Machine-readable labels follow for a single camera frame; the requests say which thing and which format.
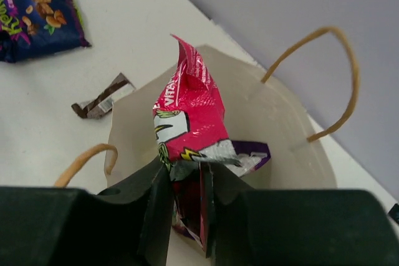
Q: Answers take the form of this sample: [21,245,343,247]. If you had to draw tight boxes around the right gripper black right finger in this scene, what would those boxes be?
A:
[201,163,252,265]

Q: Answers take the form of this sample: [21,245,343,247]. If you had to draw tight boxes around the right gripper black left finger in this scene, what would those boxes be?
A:
[96,158,171,265]

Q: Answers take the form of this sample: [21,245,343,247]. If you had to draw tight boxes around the purple snack pouch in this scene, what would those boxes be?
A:
[227,140,271,177]

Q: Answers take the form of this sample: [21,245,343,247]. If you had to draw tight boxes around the red snack packet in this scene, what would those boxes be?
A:
[153,37,241,251]

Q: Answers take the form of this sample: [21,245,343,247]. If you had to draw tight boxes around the brown chocolate bar wrapper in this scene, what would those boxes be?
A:
[71,73,136,120]

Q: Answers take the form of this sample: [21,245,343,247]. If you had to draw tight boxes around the beige paper bag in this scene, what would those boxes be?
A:
[55,26,360,189]

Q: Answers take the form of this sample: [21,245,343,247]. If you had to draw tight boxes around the dark blue Kroks chip bag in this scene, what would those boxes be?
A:
[1,0,91,64]

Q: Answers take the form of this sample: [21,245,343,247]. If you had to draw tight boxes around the blue label right corner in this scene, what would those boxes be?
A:
[388,203,399,225]

